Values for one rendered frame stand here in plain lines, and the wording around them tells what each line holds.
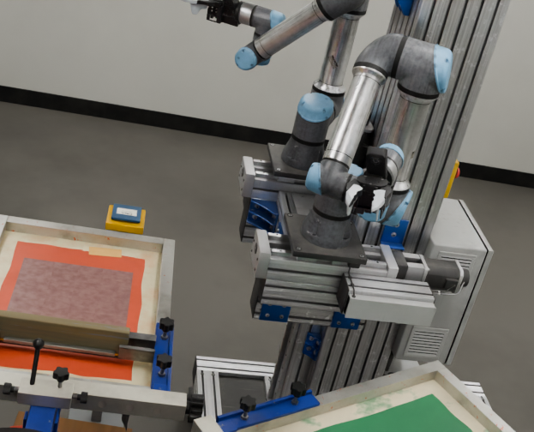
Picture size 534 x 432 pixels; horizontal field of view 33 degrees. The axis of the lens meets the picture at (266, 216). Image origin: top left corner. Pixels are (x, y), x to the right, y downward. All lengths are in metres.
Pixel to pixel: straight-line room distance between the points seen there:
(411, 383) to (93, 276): 1.02
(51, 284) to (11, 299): 0.14
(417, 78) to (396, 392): 0.90
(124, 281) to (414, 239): 0.93
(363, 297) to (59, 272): 0.94
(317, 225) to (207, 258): 2.25
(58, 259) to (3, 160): 2.65
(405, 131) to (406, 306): 0.53
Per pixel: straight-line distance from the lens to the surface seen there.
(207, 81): 6.08
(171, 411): 2.32
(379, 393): 2.64
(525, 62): 6.38
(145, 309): 2.75
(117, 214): 3.16
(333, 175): 2.30
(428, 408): 2.67
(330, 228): 2.62
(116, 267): 2.91
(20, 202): 5.11
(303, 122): 3.02
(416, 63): 2.41
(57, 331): 2.49
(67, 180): 5.37
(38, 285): 2.79
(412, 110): 2.46
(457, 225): 3.06
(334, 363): 3.16
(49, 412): 2.24
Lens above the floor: 2.56
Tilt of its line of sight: 29 degrees down
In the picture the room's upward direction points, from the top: 13 degrees clockwise
